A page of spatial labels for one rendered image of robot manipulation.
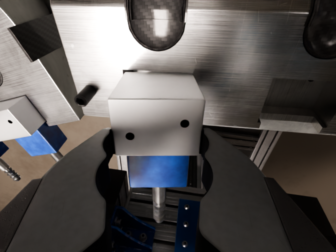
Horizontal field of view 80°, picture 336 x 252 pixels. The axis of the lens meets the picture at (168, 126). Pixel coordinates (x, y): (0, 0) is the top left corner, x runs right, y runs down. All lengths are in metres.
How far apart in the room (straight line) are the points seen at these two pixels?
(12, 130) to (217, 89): 0.22
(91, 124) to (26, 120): 1.24
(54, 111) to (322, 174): 1.74
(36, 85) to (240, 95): 0.20
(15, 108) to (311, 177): 1.76
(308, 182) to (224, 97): 1.72
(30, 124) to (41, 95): 0.03
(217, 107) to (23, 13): 0.19
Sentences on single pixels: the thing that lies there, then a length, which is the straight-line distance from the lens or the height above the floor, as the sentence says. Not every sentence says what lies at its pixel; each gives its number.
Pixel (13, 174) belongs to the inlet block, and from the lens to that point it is 0.41.
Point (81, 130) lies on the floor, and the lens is 1.57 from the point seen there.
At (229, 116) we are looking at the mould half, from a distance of 0.17.
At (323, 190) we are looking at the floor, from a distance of 1.97.
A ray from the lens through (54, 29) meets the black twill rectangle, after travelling 0.26.
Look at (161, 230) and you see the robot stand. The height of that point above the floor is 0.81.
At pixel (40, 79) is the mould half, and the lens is 0.25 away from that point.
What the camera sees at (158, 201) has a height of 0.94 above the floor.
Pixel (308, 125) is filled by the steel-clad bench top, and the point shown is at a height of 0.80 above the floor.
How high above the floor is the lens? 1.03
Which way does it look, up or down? 51 degrees down
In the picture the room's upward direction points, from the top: 169 degrees counter-clockwise
